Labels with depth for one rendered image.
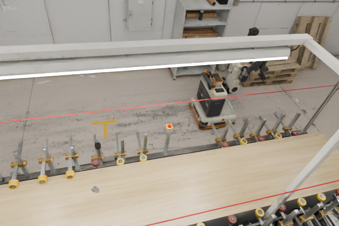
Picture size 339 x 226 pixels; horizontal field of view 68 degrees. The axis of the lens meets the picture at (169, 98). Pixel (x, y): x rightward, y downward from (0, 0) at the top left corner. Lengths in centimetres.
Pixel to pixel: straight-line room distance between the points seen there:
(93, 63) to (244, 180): 205
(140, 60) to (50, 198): 168
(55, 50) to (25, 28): 344
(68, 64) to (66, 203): 150
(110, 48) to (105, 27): 334
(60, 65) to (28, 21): 336
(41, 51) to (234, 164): 226
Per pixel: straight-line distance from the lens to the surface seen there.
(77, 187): 272
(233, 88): 417
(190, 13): 483
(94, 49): 152
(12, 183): 283
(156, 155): 311
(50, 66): 158
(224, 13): 505
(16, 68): 162
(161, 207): 259
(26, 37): 505
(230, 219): 268
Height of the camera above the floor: 327
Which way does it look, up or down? 43 degrees down
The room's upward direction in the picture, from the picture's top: 8 degrees clockwise
